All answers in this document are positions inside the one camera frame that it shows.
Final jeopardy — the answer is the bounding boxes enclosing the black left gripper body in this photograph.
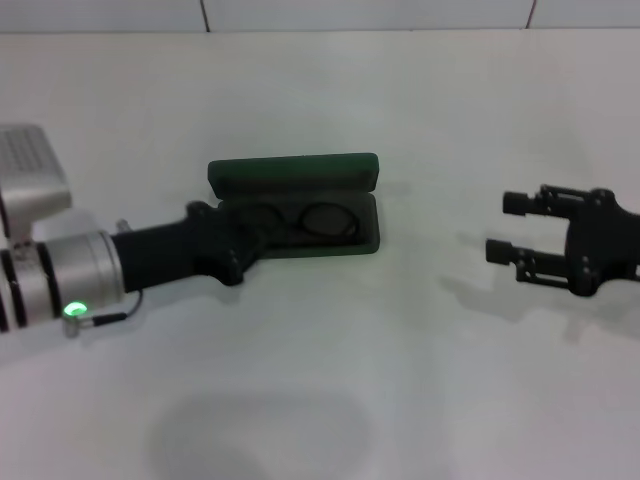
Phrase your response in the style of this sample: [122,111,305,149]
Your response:
[109,200,261,294]

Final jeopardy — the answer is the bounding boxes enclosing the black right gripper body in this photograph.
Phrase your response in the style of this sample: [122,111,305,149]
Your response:
[564,187,640,298]

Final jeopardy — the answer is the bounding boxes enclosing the black glasses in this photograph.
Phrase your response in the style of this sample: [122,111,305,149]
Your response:
[234,201,361,246]

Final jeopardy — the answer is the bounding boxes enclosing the green glasses case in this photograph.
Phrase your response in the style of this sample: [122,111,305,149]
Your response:
[206,152,381,261]

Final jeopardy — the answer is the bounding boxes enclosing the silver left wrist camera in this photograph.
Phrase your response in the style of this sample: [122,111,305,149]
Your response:
[0,124,74,246]

